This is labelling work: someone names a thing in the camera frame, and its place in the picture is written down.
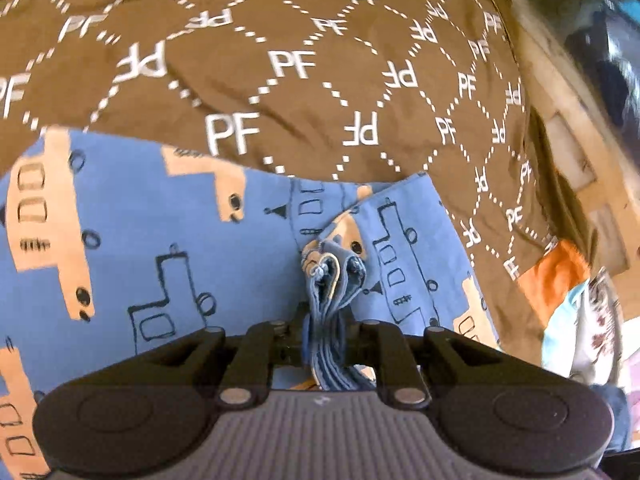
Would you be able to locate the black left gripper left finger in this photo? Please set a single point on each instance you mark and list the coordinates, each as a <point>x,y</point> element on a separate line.
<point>270,356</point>

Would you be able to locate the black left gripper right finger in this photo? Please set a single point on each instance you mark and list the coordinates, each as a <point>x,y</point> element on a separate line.
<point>409,370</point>

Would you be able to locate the blue pyjama pants orange cars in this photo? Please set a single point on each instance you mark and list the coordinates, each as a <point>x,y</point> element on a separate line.
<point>111,247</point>

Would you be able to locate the floral white bedding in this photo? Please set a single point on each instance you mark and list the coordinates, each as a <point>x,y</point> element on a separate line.
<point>599,352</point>

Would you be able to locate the brown PF patterned blanket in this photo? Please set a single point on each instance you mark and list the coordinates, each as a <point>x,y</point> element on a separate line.
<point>337,90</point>

